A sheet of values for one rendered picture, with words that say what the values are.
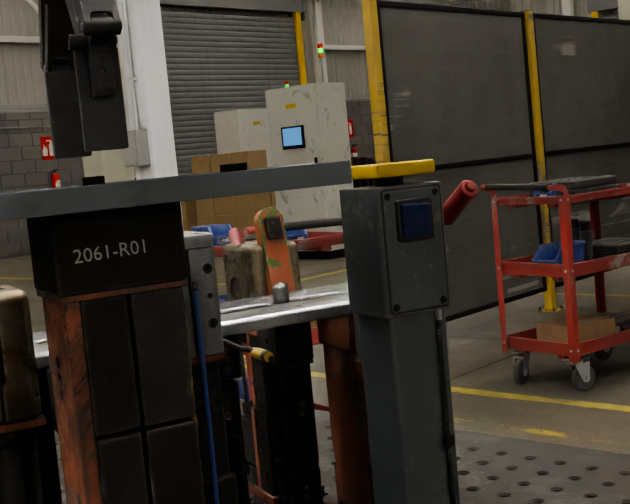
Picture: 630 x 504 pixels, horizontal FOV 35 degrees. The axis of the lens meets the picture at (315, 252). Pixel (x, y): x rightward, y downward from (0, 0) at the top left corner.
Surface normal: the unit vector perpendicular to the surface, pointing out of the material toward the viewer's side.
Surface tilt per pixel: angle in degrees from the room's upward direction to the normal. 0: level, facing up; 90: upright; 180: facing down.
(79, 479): 90
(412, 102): 90
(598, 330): 90
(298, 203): 90
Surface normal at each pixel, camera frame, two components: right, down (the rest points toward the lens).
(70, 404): -0.88, 0.12
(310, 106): -0.66, 0.13
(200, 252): 0.47, 0.04
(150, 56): 0.73, 0.00
